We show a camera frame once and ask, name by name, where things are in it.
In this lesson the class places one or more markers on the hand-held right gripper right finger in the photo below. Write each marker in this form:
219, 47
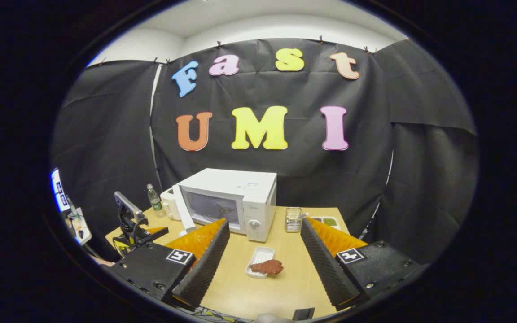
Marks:
326, 269

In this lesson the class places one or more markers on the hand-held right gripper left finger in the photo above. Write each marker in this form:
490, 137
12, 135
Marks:
204, 269

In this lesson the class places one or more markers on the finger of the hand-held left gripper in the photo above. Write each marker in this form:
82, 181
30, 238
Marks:
153, 236

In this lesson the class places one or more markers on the reddish brown meat piece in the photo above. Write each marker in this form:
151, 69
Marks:
267, 267

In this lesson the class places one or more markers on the white microwave oven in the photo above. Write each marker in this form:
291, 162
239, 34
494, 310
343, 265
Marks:
227, 179

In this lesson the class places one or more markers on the clear plastic water bottle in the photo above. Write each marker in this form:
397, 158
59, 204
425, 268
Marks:
154, 202

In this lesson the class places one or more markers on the white toaster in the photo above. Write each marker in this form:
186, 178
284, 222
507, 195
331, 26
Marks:
168, 204

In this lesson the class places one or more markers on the white divided dish with beans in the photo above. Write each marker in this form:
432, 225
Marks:
329, 221

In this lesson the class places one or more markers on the cluttered white side table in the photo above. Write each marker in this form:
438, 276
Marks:
79, 226

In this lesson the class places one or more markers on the clear glass jar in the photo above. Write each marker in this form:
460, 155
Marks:
293, 220

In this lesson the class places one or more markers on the small white rectangular tray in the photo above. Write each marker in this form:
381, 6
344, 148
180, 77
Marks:
262, 255

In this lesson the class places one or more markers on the white blue-edged board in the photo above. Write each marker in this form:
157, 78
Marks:
59, 190

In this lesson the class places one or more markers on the black backdrop cloth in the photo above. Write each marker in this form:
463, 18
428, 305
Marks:
330, 179

